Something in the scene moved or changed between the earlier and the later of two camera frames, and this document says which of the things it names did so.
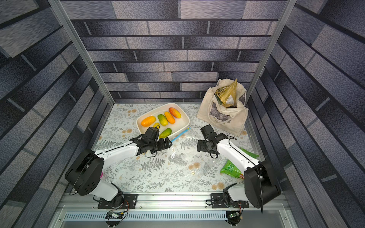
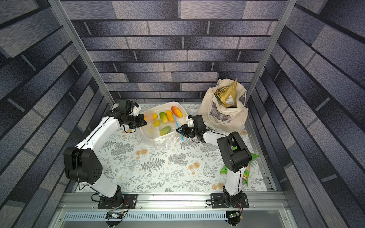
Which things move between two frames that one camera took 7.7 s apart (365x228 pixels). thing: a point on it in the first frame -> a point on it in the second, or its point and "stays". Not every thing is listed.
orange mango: x=170 y=119 stays
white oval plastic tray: x=171 y=119 stays
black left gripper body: x=154 y=144 -> x=133 y=120
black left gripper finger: x=168 y=143 -> x=141 y=119
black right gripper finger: x=201 y=146 -> x=183 y=130
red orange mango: x=175 y=112 stays
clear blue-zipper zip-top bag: x=182 y=158 -> x=150 y=131
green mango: x=165 y=133 stays
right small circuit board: x=234 y=217 stays
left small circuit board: x=110 y=214 stays
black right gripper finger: x=214 y=151 -> x=188 y=135
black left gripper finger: x=143 y=148 -> x=142 y=122
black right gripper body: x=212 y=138 -> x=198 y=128
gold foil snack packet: x=227 y=95 stays
